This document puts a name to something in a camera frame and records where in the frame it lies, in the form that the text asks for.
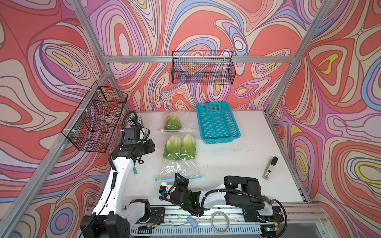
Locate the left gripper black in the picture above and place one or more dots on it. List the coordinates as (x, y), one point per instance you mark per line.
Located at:
(150, 147)

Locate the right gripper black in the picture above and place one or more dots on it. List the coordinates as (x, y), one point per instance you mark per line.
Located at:
(182, 181)

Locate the clear zip-top bag blue seal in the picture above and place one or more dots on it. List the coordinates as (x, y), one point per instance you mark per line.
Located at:
(179, 156)

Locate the chinese cabbage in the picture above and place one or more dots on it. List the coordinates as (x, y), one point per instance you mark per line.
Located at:
(188, 147)
(172, 148)

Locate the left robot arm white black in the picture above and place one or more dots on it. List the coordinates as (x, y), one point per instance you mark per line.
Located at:
(108, 219)

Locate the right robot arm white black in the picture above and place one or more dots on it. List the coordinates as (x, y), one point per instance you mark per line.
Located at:
(236, 191)

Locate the small green cabbage in bag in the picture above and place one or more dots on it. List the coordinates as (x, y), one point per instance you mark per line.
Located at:
(173, 122)

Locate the small clear bag pink seal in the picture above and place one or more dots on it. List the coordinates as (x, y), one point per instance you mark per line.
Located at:
(187, 119)

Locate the clear cup of pens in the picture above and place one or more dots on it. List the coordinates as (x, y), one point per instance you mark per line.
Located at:
(134, 121)

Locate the teal plastic basket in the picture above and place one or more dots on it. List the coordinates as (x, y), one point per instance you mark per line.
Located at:
(217, 123)

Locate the grey black stapler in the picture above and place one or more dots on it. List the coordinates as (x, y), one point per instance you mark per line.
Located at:
(272, 163)

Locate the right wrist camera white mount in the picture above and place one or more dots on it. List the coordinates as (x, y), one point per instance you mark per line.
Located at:
(163, 190)

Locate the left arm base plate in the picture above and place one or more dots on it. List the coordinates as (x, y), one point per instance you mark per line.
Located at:
(155, 216)

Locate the black wire basket left wall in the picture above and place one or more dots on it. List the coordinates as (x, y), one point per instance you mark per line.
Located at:
(98, 115)

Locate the black wire basket wall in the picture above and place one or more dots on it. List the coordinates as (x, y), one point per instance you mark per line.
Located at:
(203, 67)
(98, 115)

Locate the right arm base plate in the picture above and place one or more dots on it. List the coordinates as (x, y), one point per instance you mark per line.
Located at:
(255, 216)

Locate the black wire basket back wall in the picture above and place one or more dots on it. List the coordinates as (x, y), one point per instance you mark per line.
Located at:
(203, 67)

